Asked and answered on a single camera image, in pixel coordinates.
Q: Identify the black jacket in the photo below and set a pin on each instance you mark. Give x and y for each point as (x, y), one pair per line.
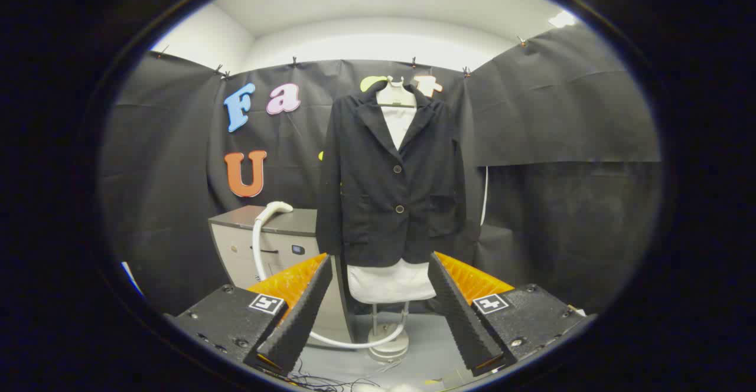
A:
(366, 203)

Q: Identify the white stand pole with base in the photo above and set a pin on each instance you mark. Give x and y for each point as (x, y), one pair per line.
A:
(388, 348)

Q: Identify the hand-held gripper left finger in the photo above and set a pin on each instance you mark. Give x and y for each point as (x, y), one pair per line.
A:
(304, 315)

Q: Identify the ceiling light panel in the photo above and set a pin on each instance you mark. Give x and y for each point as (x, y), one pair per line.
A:
(561, 19)

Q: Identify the black backdrop cloth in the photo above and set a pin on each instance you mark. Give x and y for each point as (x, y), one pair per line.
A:
(561, 114)

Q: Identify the grey filing cabinet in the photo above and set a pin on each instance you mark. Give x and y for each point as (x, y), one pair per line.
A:
(236, 250)

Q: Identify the white plastic hanger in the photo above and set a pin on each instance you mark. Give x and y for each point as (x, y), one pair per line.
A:
(396, 94)

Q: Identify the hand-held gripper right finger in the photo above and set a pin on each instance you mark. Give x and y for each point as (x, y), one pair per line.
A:
(458, 315)

